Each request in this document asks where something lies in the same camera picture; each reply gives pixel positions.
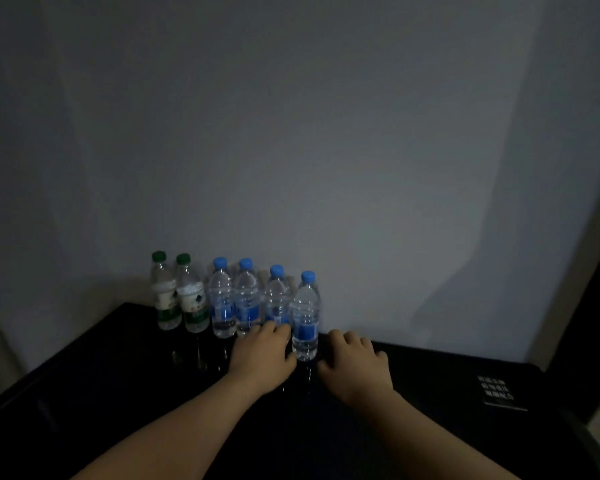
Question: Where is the blue cap water bottle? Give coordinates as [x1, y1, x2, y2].
[232, 258, 264, 338]
[207, 257, 239, 339]
[289, 271, 323, 362]
[262, 265, 294, 328]

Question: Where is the person's left hand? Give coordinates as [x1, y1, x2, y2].
[229, 321, 298, 396]

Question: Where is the person's right hand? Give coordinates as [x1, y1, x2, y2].
[316, 329, 394, 408]

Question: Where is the black printed card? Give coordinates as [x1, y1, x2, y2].
[476, 375, 529, 412]

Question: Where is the green cap water bottle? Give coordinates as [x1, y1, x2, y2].
[150, 251, 183, 331]
[175, 253, 212, 334]

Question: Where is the person's right forearm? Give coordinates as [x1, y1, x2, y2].
[352, 387, 523, 480]

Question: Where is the person's left forearm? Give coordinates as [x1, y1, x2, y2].
[72, 373, 273, 480]

